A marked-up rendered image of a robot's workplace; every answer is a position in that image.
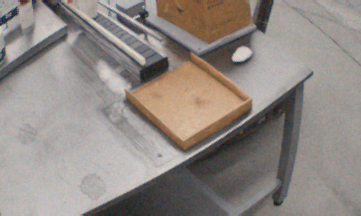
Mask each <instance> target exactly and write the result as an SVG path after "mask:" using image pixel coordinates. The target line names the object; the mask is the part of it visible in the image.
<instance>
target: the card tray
mask: <svg viewBox="0 0 361 216"><path fill-rule="evenodd" d="M190 58H191V60H190V61H188V62H187V63H185V64H183V65H181V66H179V67H177V68H176V69H172V70H171V71H169V72H167V73H165V74H164V75H162V76H160V77H158V78H156V79H155V80H153V81H151V82H150V83H148V84H146V85H143V86H141V87H139V88H138V89H136V90H134V91H133V92H131V91H130V90H127V89H126V87H124V89H125V97H126V98H127V99H128V100H129V101H131V102H132V103H133V104H134V105H135V106H136V107H137V108H138V109H139V110H140V111H141V112H142V113H143V114H144V115H145V116H147V117H148V118H149V119H150V120H151V121H153V123H154V124H155V125H156V126H157V127H158V128H159V129H160V130H161V131H163V132H164V133H165V134H166V135H168V136H169V137H170V138H171V140H173V141H174V142H175V143H176V144H177V145H178V146H179V147H180V148H182V149H184V150H187V149H188V148H189V147H192V146H194V145H195V144H197V143H199V142H200V141H202V140H204V138H206V137H207V136H209V135H211V134H212V133H214V132H216V131H217V130H219V129H221V128H223V127H224V126H226V125H227V124H228V123H230V122H232V121H233V120H235V118H237V117H239V116H240V115H241V114H243V113H246V111H248V110H250V109H251V108H252V103H253V97H251V96H250V94H247V93H245V91H244V90H242V89H241V88H239V86H238V85H236V84H235V83H234V82H232V80H230V79H229V78H227V77H225V76H224V75H223V74H222V73H220V72H219V71H218V70H216V69H215V68H213V67H212V65H210V64H209V63H206V62H205V61H203V60H202V59H201V58H199V56H197V55H196V54H194V53H192V52H190Z"/></svg>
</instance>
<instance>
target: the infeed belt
mask: <svg viewBox="0 0 361 216"><path fill-rule="evenodd" d="M62 5H63V6H65V7H66V8H67V9H69V10H70V11H71V12H72V13H74V15H75V16H77V17H78V18H80V19H81V20H82V21H84V22H85V24H86V23H87V25H88V26H90V27H91V28H92V29H93V30H95V31H96V32H97V33H99V35H101V36H102V37H103V38H104V39H106V40H107V41H109V42H110V43H111V44H112V45H114V46H115V48H118V50H119V51H121V52H122V53H123V54H125V55H126V56H127V57H128V58H129V59H131V60H132V61H133V62H134V63H136V64H137V65H138V66H139V67H141V68H142V69H145V68H147V67H148V66H150V65H152V64H154V63H156V62H160V60H162V59H164V57H163V56H162V54H159V53H158V52H156V51H155V50H154V49H152V48H151V47H150V46H147V44H145V43H143V42H142V41H141V40H139V39H137V37H134V36H133V34H130V32H127V31H126V30H124V29H123V28H122V27H121V26H119V25H117V24H116V23H114V22H113V21H111V20H110V19H108V18H107V17H105V16H103V15H102V14H101V13H99V12H98V16H97V17H96V18H95V19H92V20H94V22H96V23H98V25H99V24H100V26H102V27H103V28H104V29H106V30H107V31H108V32H110V33H111V34H112V35H114V36H115V37H117V38H118V40H121V42H123V43H125V44H126V45H127V46H128V47H130V48H131V49H132V50H134V51H135V52H137V54H139V55H141V56H142V58H145V64H144V65H141V64H140V62H138V61H136V60H135V59H134V58H133V57H132V56H130V55H129V54H128V53H126V52H125V51H124V50H122V48H120V47H119V46H118V45H116V44H115V43H114V42H112V41H111V39H108V37H106V35H105V36H104V34H102V33H101V32H100V31H99V30H97V29H96V28H95V27H93V26H92V25H91V24H89V22H87V21H86V20H85V19H83V18H82V17H80V16H79V15H78V14H76V12H74V11H73V10H72V9H70V8H69V7H68V6H67V5H65V4H64V3H62Z"/></svg>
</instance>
